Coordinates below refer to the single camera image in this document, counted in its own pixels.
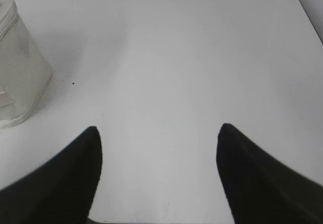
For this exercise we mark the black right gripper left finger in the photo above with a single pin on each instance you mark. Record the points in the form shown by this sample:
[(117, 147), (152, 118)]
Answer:
[(60, 191)]

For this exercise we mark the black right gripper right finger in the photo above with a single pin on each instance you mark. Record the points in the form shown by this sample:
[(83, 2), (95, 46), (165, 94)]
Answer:
[(261, 189)]

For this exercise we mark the cream fabric zipper bag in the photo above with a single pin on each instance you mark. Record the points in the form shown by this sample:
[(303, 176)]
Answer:
[(24, 72)]

